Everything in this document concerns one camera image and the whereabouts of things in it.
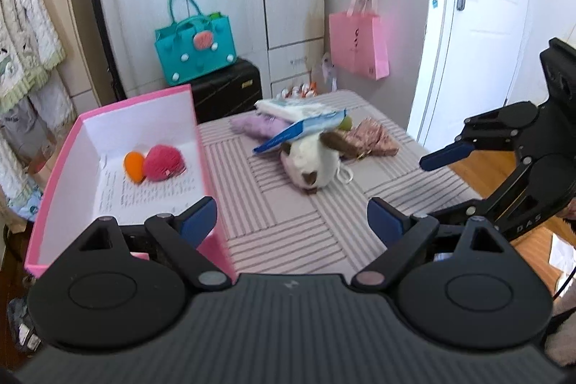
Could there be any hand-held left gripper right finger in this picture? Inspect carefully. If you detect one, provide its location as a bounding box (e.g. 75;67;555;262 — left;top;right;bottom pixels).
352;197;514;292

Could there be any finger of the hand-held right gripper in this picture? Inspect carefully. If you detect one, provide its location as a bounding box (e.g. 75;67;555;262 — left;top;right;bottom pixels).
425;155;535;228
419;100;541;172

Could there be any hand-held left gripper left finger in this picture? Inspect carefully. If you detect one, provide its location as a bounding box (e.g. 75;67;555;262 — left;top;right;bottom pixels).
67;196;228;291

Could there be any pink cardboard box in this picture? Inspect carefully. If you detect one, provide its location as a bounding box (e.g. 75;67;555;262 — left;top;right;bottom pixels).
24;85;237;279

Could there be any pink floral fabric pouch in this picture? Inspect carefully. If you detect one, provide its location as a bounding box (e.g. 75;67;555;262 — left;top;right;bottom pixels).
342;118;400;160

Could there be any white brown plush cat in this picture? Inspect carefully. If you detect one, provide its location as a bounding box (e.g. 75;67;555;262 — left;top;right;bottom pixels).
280;131;361;196

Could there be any purple plush toy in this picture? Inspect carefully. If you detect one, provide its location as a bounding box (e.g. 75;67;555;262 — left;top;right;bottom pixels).
229;114;293;141

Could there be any blue white wipes packet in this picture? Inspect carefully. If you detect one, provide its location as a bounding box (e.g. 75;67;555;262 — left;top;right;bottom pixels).
253;109;347;154

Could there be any white tissue packet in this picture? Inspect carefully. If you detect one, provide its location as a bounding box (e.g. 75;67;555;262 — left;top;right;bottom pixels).
256;97;336;122

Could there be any pink plush ball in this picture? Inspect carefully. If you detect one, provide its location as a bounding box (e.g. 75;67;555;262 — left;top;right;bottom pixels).
143;145;187;182

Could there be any printed white paper sheet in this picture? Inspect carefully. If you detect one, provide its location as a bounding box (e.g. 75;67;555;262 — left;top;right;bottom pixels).
92;154;204;227

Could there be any orange plush ball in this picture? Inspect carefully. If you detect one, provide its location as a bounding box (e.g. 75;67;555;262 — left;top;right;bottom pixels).
124;151;145;185

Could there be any striped pink tablecloth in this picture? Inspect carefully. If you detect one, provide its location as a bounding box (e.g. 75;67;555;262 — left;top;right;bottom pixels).
198;89;485;277

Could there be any white paper on floor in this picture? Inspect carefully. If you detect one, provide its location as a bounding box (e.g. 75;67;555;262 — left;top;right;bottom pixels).
549;233;576;277

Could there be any white door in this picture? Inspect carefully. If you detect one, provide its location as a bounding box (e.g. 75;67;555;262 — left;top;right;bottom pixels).
407;0;541;147

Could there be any black suitcase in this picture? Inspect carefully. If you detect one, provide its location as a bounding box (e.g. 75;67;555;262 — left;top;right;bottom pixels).
191;58;263;125

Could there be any pink paper gift bag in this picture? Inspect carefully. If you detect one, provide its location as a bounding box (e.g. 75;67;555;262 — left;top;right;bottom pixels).
328;0;390;81

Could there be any clear plastic bag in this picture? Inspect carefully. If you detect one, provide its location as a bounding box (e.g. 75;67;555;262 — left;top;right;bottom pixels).
310;52;338;92

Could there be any pack of small drink bottles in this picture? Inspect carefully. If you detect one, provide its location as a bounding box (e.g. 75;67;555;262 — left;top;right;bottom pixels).
276;82;320;99

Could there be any teal felt tote bag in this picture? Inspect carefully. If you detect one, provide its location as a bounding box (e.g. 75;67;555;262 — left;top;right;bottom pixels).
154;0;237;87

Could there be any white green fleece robe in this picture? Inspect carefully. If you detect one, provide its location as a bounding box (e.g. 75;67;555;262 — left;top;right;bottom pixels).
0;0;68;115

